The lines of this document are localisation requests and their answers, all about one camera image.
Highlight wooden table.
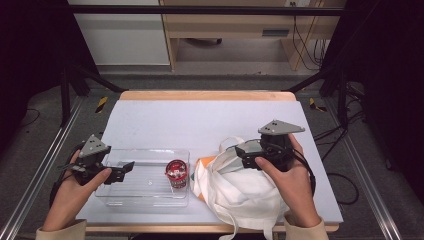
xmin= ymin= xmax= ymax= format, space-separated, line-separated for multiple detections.
xmin=79 ymin=89 xmax=340 ymax=234

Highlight black frame leg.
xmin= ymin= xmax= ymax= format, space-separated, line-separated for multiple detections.
xmin=285 ymin=64 xmax=350 ymax=130
xmin=59 ymin=62 xmax=126 ymax=128

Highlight wooden desk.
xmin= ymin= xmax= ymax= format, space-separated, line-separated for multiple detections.
xmin=159 ymin=0 xmax=348 ymax=72

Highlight right hand-held gripper cable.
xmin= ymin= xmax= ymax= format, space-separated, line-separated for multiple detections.
xmin=292 ymin=148 xmax=317 ymax=198

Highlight black floor cables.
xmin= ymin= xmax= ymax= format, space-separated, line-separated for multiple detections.
xmin=312 ymin=82 xmax=367 ymax=206

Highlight aluminium floor rail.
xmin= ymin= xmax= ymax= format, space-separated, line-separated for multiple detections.
xmin=0 ymin=96 xmax=85 ymax=240
xmin=324 ymin=98 xmax=403 ymax=240

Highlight white cabinet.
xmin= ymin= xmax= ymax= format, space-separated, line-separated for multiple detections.
xmin=67 ymin=0 xmax=171 ymax=66

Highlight clear plastic tray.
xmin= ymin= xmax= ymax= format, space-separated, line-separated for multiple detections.
xmin=94 ymin=148 xmax=191 ymax=208

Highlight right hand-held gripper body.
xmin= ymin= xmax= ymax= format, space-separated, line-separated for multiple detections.
xmin=258 ymin=119 xmax=306 ymax=173

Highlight person's left hand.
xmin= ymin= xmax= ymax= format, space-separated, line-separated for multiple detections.
xmin=41 ymin=149 xmax=113 ymax=232

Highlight red-lidded candy jar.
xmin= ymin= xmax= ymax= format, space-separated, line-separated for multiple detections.
xmin=164 ymin=158 xmax=190 ymax=190

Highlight white spotted tote bag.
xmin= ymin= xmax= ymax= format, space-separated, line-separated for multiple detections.
xmin=190 ymin=135 xmax=292 ymax=240

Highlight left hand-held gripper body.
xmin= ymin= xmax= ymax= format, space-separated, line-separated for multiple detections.
xmin=59 ymin=134 xmax=112 ymax=184

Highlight hand-held gripper cable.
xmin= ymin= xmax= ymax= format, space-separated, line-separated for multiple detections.
xmin=292 ymin=148 xmax=317 ymax=198
xmin=48 ymin=142 xmax=83 ymax=208

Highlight yellow-black tape piece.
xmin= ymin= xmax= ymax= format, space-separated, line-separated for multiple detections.
xmin=308 ymin=97 xmax=328 ymax=114
xmin=95 ymin=95 xmax=110 ymax=115

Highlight person's right hand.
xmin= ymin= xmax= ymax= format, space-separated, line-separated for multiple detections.
xmin=254 ymin=133 xmax=323 ymax=229

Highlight left hand-held gripper cable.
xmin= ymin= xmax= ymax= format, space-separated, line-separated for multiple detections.
xmin=48 ymin=142 xmax=83 ymax=208

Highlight black hanging desk cables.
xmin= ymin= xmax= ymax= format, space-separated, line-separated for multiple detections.
xmin=290 ymin=1 xmax=330 ymax=72

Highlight black horizontal frame bar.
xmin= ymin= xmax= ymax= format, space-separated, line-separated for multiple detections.
xmin=66 ymin=4 xmax=346 ymax=17

